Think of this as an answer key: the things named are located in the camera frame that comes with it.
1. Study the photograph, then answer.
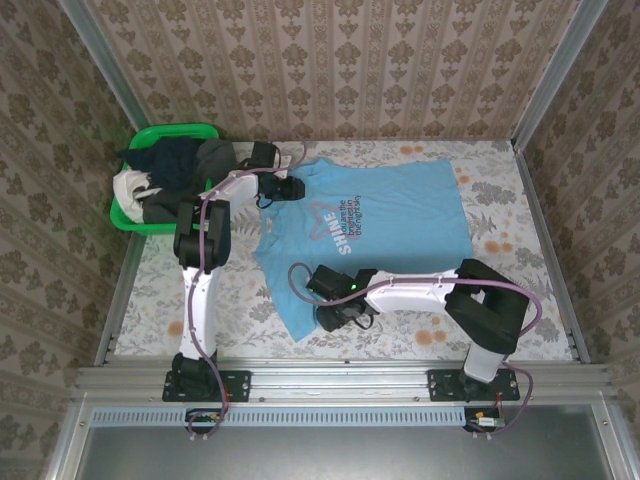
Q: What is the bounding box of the light blue printed t-shirt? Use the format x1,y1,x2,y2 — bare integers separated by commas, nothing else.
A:
251,157,474,344

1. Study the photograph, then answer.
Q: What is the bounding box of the green plastic laundry basket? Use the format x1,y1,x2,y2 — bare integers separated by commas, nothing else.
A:
109,122,222,236

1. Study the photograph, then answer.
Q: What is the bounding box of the floral patterned table cover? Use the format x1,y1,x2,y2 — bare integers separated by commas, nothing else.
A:
114,139,575,362

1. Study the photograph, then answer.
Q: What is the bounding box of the pile of dark clothes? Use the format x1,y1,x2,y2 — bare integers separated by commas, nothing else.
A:
141,138,239,226

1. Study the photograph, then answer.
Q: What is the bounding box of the navy blue t-shirt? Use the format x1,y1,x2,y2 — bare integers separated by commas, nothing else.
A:
118,137,201,192

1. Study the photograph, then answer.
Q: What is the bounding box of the grey metal sheet panel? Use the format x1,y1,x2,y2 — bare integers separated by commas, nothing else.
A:
74,404,615,480

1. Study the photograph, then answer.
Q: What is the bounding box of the white t-shirt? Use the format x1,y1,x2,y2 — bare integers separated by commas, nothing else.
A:
112,169,162,224

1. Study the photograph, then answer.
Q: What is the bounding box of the small connector circuit board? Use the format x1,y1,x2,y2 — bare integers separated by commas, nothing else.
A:
464,407,506,434
185,408,227,435

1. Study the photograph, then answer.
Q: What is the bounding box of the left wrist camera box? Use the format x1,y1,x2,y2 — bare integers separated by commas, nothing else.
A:
248,141,294,174

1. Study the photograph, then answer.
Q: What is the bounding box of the aluminium front mounting rail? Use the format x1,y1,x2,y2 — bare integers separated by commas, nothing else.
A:
74,358,615,401

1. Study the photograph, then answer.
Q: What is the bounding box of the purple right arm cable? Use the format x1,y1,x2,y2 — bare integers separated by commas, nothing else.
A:
288,262,544,441

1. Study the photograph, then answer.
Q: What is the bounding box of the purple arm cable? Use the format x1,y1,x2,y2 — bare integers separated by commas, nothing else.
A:
288,262,544,441
187,141,309,442

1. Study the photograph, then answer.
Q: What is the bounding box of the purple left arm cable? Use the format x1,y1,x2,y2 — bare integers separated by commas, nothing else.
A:
187,141,309,442

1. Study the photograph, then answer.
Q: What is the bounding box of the slotted grey cable duct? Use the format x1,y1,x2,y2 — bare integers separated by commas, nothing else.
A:
92,406,501,427

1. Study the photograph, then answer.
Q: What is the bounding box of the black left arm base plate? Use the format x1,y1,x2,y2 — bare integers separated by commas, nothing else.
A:
162,369,251,403

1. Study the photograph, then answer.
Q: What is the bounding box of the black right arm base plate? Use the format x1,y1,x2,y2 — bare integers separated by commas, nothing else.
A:
428,368,521,403

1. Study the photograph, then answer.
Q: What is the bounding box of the aluminium frame post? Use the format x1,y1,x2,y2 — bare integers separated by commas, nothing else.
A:
56,0,165,151
511,0,610,152

